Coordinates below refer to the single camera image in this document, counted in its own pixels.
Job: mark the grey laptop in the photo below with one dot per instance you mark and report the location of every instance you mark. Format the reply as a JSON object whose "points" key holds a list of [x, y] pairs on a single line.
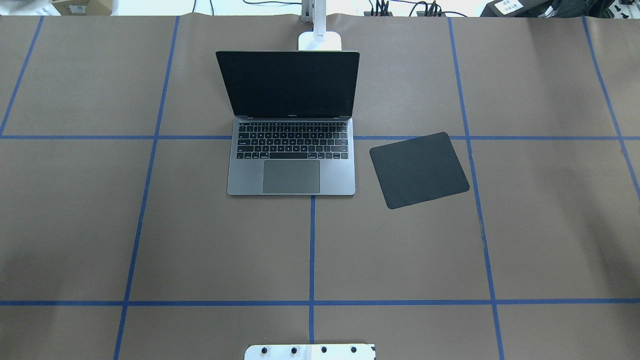
{"points": [[293, 126]]}

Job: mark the black mouse pad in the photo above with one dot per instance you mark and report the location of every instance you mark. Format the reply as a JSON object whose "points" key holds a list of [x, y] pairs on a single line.
{"points": [[418, 170]]}

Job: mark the white desk lamp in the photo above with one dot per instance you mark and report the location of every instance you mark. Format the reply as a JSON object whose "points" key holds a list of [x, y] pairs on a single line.
{"points": [[319, 38]]}

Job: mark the black box with label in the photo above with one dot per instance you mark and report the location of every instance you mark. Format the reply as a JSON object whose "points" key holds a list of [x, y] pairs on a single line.
{"points": [[515, 8]]}

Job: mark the cardboard box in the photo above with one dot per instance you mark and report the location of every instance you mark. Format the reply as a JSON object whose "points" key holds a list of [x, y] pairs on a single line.
{"points": [[84, 7]]}

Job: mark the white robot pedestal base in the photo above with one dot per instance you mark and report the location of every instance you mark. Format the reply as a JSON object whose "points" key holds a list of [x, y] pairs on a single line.
{"points": [[326, 351]]}

